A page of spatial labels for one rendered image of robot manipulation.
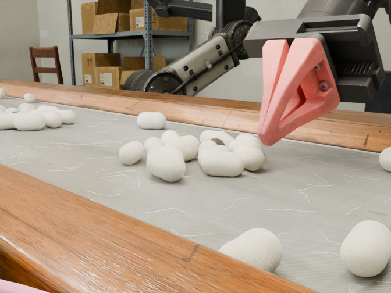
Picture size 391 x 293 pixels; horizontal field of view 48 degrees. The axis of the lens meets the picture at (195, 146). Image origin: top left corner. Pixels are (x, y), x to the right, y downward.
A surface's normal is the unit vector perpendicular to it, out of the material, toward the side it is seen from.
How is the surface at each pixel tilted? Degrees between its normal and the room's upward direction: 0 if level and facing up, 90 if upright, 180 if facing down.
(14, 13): 90
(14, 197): 0
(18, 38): 90
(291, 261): 0
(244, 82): 90
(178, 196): 0
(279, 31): 41
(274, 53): 63
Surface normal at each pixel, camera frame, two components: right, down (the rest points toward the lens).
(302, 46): -0.61, -0.32
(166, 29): 0.68, 0.17
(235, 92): -0.73, 0.15
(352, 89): -0.50, 0.76
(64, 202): 0.00, -0.98
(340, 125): -0.49, -0.58
